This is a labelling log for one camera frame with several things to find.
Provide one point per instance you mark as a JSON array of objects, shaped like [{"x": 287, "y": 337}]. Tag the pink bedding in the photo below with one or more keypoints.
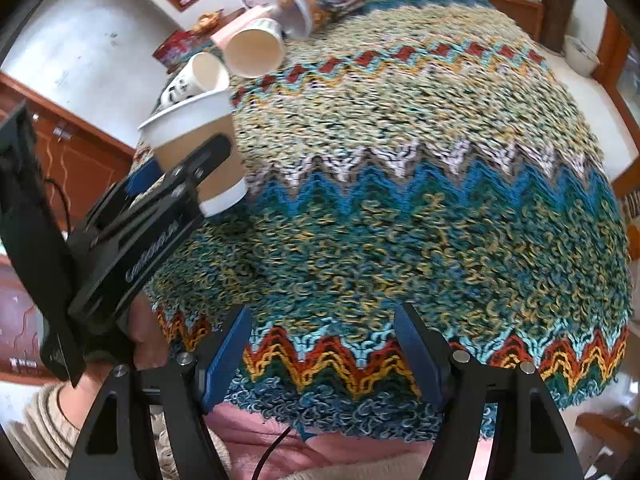
[{"x": 240, "y": 427}]

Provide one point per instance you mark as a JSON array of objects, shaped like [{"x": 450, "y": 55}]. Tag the red tin box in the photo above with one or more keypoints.
[{"x": 175, "y": 47}]

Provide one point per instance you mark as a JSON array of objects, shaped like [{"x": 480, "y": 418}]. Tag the person's left forearm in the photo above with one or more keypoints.
[{"x": 45, "y": 425}]

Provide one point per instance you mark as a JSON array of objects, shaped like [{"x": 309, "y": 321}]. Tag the wooden bed frame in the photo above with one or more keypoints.
[{"x": 612, "y": 35}]

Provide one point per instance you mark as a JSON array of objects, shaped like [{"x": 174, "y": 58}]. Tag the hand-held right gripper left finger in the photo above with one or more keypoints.
[{"x": 227, "y": 355}]

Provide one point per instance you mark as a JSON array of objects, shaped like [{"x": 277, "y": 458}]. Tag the wooden nightstand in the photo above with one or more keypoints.
[{"x": 520, "y": 10}]

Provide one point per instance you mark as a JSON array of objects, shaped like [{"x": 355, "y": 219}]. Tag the person's left hand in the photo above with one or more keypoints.
[{"x": 147, "y": 330}]

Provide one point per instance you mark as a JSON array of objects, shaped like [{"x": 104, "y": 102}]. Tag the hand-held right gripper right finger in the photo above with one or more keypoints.
[{"x": 417, "y": 355}]

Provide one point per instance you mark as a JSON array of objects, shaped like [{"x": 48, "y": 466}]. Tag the knitted zigzag blanket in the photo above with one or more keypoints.
[{"x": 400, "y": 210}]

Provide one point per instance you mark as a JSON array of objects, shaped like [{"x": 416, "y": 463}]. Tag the brown printed paper cup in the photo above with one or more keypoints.
[{"x": 320, "y": 5}]

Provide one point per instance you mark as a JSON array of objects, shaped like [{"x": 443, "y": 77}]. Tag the plate of snacks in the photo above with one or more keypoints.
[{"x": 207, "y": 21}]

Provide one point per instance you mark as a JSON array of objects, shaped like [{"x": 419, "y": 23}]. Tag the white panda print cup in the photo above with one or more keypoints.
[{"x": 207, "y": 75}]

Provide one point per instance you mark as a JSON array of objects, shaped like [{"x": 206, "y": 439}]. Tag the pink box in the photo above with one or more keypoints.
[{"x": 235, "y": 25}]

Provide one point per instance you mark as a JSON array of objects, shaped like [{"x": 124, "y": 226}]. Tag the white bowl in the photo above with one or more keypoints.
[{"x": 582, "y": 57}]

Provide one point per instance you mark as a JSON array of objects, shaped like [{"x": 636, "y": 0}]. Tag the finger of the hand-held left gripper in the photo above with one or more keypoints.
[
  {"x": 210, "y": 155},
  {"x": 143, "y": 175}
]

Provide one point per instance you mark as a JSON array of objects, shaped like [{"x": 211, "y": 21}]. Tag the wooden cabinet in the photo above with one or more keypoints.
[{"x": 85, "y": 160}]

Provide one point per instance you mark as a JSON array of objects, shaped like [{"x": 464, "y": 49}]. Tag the white mattress sheet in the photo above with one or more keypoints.
[{"x": 595, "y": 110}]

